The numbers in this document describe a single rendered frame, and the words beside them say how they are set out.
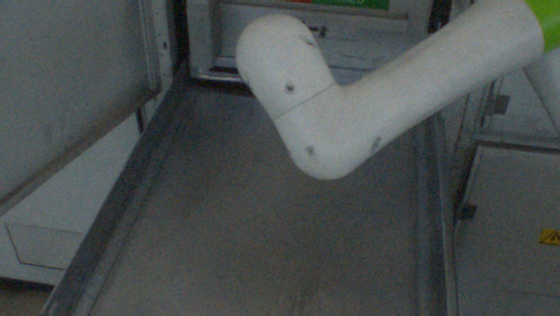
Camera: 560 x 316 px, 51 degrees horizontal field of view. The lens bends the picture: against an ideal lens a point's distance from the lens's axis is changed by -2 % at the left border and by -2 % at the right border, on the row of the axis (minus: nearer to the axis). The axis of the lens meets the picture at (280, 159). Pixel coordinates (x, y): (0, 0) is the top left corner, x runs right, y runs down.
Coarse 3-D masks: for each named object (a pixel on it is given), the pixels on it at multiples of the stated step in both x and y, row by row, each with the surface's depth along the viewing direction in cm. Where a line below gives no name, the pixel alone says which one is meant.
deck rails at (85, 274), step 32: (192, 96) 135; (160, 128) 123; (416, 128) 127; (128, 160) 107; (160, 160) 118; (416, 160) 119; (128, 192) 109; (416, 192) 112; (96, 224) 96; (128, 224) 104; (416, 224) 105; (96, 256) 98; (416, 256) 99; (64, 288) 87; (96, 288) 93; (416, 288) 94
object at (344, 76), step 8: (224, 56) 135; (232, 56) 135; (216, 64) 135; (224, 64) 135; (232, 64) 135; (192, 72) 138; (216, 72) 137; (224, 72) 137; (232, 72) 136; (336, 72) 132; (344, 72) 132; (352, 72) 131; (360, 72) 131; (368, 72) 131; (224, 80) 138; (240, 80) 137; (336, 80) 133; (344, 80) 133; (352, 80) 132
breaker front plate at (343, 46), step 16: (224, 0) 127; (240, 0) 126; (256, 0) 126; (400, 0) 120; (416, 0) 120; (384, 16) 123; (400, 16) 123; (416, 16) 122; (224, 32) 131; (240, 32) 131; (336, 32) 127; (352, 32) 126; (368, 32) 126; (384, 32) 125; (400, 32) 125; (416, 32) 124; (224, 48) 134; (320, 48) 130; (336, 48) 130; (352, 48) 129; (368, 48) 128; (384, 48) 128; (400, 48) 127; (336, 64) 132; (352, 64) 131; (368, 64) 131; (384, 64) 130
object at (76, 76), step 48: (0, 0) 95; (48, 0) 104; (96, 0) 114; (0, 48) 98; (48, 48) 107; (96, 48) 119; (0, 96) 101; (48, 96) 111; (96, 96) 123; (144, 96) 133; (0, 144) 104; (48, 144) 115; (0, 192) 108
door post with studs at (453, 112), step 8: (456, 0) 114; (464, 0) 114; (472, 0) 114; (456, 8) 116; (464, 8) 115; (456, 16) 117; (464, 96) 127; (456, 104) 129; (440, 112) 131; (448, 112) 130; (456, 112) 130; (448, 120) 131; (456, 120) 131; (448, 128) 133; (456, 128) 132; (448, 136) 134; (456, 136) 134; (448, 144) 135; (448, 152) 137; (448, 160) 138
